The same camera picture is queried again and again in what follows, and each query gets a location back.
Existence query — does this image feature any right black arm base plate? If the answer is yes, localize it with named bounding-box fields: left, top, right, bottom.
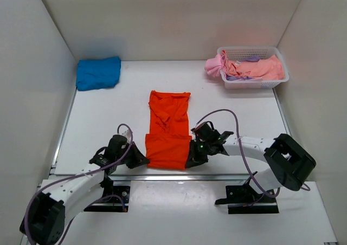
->
left=215, top=185, right=279, bottom=215

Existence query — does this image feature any white plastic basket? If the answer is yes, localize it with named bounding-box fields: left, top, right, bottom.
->
left=217, top=46, right=290, bottom=89

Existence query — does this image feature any orange t-shirt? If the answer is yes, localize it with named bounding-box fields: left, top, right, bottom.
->
left=145, top=91, right=192, bottom=171

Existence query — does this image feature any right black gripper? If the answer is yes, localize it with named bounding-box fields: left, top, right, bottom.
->
left=185, top=139, right=213, bottom=169

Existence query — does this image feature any folded blue t-shirt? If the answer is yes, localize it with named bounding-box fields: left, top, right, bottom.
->
left=75, top=56, right=121, bottom=91

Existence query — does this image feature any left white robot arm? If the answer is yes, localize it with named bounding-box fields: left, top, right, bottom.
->
left=20, top=134, right=150, bottom=244

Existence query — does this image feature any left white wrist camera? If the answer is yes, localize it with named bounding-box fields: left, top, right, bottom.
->
left=121, top=130, right=132, bottom=140

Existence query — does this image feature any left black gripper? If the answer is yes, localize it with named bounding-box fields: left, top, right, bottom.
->
left=117, top=140, right=150, bottom=168

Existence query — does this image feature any light pink t-shirt in basket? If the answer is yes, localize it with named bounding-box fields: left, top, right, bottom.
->
left=224, top=55, right=285, bottom=81

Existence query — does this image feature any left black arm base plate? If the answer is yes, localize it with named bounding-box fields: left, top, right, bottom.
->
left=84, top=182, right=131, bottom=213

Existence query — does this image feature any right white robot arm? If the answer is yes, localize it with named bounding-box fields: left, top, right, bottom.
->
left=185, top=121, right=317, bottom=207

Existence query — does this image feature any pink t-shirt over basket edge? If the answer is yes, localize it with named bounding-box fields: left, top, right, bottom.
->
left=204, top=53, right=226, bottom=77

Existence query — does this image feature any aluminium rail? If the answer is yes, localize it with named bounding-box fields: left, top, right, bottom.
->
left=48, top=173, right=306, bottom=183

